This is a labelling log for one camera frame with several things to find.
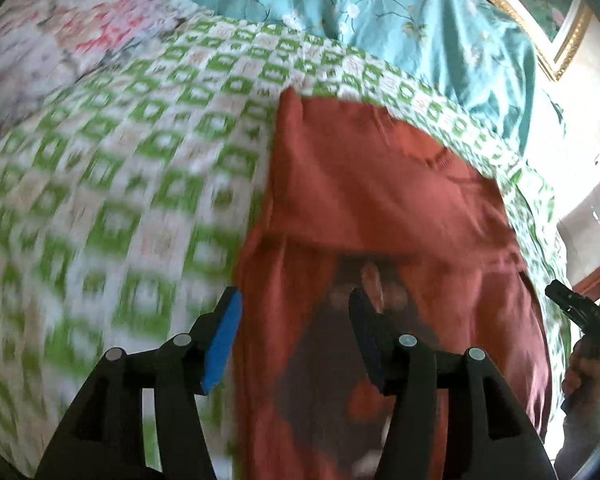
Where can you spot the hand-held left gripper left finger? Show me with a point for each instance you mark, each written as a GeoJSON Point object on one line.
{"type": "Point", "coordinates": [225, 345]}

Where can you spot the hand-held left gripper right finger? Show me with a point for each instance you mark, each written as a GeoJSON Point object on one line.
{"type": "Point", "coordinates": [366, 332]}

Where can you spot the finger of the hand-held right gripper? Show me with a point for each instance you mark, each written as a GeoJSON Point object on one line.
{"type": "Point", "coordinates": [570, 300]}

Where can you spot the rust orange knit sweater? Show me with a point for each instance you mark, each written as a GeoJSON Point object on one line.
{"type": "Point", "coordinates": [380, 185]}

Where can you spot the person's right forearm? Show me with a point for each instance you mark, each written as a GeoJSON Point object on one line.
{"type": "Point", "coordinates": [580, 440]}

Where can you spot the person's right hand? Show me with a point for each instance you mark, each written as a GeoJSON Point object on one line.
{"type": "Point", "coordinates": [585, 375]}

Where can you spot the green checkered printed bed sheet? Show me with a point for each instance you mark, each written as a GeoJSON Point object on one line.
{"type": "Point", "coordinates": [130, 185]}

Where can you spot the teal floral duvet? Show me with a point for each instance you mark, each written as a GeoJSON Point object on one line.
{"type": "Point", "coordinates": [380, 5]}

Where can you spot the pink purple floral cloth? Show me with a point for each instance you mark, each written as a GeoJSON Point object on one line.
{"type": "Point", "coordinates": [55, 35]}

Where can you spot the gold picture frame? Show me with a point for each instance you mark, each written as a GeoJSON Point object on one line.
{"type": "Point", "coordinates": [567, 45]}

